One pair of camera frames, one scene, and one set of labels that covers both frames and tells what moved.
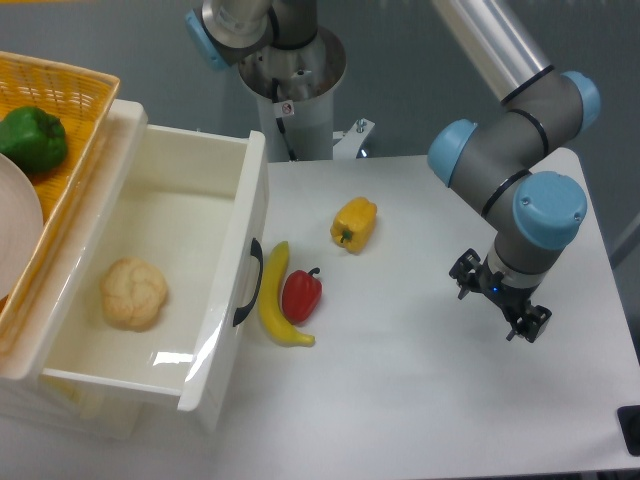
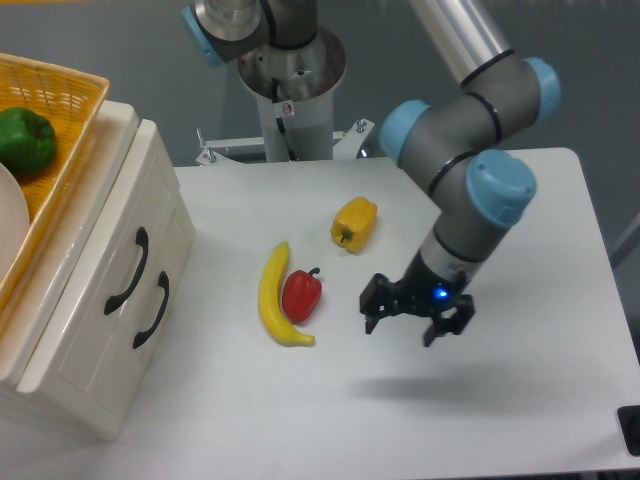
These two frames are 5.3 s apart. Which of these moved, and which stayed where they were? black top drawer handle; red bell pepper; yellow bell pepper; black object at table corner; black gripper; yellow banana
Moved: black top drawer handle; black gripper
Stayed: red bell pepper; yellow banana; black object at table corner; yellow bell pepper
